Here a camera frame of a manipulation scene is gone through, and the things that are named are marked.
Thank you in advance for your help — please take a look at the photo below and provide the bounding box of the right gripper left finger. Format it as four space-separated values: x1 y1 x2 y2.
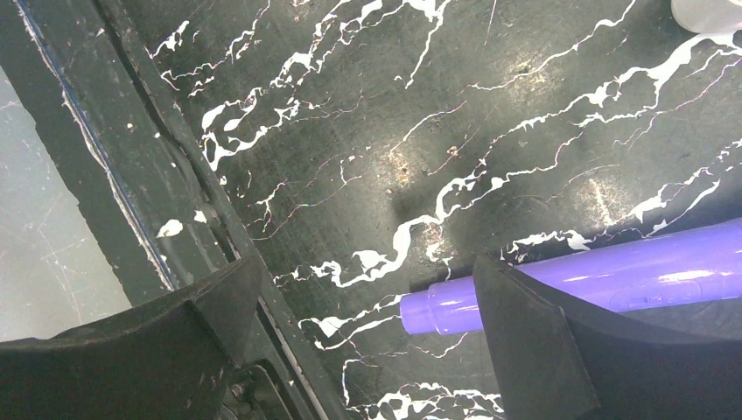
1 258 262 419

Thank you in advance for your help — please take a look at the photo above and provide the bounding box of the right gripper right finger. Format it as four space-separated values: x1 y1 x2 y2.
473 256 741 419

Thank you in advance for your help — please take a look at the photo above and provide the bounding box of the purple microphone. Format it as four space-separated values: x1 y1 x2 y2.
400 219 741 335

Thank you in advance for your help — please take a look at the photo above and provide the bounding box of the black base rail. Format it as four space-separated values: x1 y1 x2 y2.
1 1 347 419

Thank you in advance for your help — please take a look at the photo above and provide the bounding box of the white pvc pipe frame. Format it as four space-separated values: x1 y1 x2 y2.
671 0 741 33

